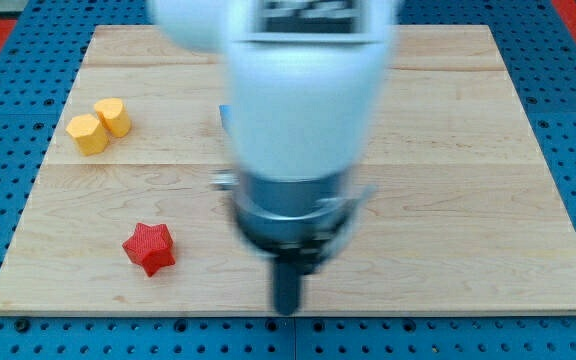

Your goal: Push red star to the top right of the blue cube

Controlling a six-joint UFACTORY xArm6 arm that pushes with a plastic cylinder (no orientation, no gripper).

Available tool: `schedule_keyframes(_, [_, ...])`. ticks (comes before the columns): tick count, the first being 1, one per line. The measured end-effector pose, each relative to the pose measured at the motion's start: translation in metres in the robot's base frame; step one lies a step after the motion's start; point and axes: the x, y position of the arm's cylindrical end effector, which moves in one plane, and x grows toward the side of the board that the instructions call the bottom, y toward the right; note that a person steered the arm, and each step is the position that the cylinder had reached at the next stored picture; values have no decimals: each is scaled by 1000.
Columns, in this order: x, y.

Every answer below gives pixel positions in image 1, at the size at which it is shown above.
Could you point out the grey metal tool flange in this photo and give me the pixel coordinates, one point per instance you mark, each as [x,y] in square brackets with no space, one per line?
[303,223]

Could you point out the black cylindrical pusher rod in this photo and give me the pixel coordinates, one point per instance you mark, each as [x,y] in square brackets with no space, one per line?
[286,287]

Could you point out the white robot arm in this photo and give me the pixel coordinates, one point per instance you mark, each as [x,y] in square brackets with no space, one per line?
[302,79]

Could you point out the blue cube block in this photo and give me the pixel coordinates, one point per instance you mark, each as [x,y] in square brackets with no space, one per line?
[224,111]

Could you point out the red star block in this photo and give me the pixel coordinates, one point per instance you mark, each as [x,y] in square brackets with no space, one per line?
[150,247]

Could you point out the wooden board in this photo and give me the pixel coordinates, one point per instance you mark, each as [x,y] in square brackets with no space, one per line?
[465,219]

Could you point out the yellow hexagon block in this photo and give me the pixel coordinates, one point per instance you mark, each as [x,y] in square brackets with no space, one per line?
[88,134]

